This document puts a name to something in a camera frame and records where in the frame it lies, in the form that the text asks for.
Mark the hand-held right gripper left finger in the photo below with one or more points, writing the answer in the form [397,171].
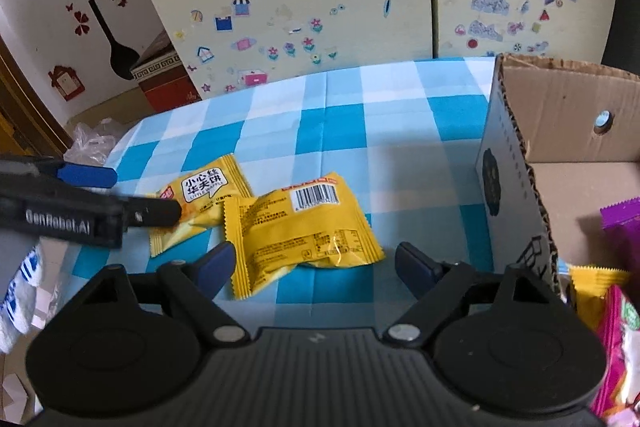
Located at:
[216,268]

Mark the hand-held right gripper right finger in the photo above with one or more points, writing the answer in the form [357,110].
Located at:
[416,268]

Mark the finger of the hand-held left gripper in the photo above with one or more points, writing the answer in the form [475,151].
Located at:
[85,177]
[155,212]

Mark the yellow waffle snack packet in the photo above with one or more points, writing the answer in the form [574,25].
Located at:
[210,187]

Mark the white blue snack packet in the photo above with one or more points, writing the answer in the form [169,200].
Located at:
[20,297]

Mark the yellow barcode snack packet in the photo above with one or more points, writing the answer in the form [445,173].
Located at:
[300,237]

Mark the shiny yellow snack packet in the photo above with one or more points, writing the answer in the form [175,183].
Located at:
[592,292]

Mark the printed cardboard box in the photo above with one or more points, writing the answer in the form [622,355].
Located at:
[560,122]

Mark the purple snack packet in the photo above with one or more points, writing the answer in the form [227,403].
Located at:
[622,227]

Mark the pink snack packet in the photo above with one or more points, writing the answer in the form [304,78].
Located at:
[620,357]

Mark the clear plastic bag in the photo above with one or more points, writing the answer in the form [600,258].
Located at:
[90,142]

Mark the brown patterned carton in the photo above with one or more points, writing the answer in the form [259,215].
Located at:
[165,87]

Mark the blue checkered tablecloth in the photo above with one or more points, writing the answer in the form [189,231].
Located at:
[340,122]

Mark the white paper scrap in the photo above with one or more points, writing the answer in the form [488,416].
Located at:
[12,394]

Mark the cream cabinet with stickers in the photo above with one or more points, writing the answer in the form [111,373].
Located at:
[325,7]

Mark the wooden door frame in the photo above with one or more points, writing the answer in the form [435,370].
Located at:
[20,107]

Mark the red house wall sticker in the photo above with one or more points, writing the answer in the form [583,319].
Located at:
[65,82]

